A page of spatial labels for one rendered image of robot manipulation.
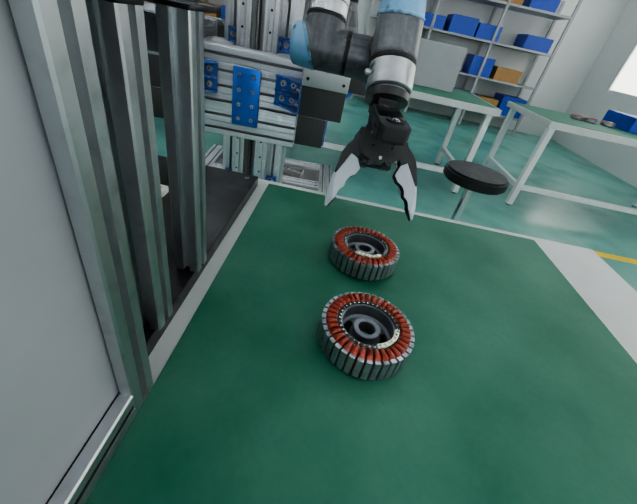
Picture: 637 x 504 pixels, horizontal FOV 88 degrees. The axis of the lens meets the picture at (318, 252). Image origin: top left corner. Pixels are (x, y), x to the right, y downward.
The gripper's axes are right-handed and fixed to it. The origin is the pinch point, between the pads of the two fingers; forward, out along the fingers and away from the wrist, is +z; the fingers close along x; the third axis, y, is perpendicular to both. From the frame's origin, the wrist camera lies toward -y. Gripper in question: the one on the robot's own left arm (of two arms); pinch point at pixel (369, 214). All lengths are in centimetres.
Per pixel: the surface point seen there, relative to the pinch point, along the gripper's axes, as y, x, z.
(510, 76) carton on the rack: 496, -313, -292
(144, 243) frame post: -24.2, 24.6, 7.0
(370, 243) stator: 1.9, -1.5, 4.8
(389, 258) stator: -4.0, -3.4, 6.4
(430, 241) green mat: 9.3, -15.2, 2.7
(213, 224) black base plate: 0.3, 24.5, 5.7
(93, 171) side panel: -34.7, 23.3, 2.1
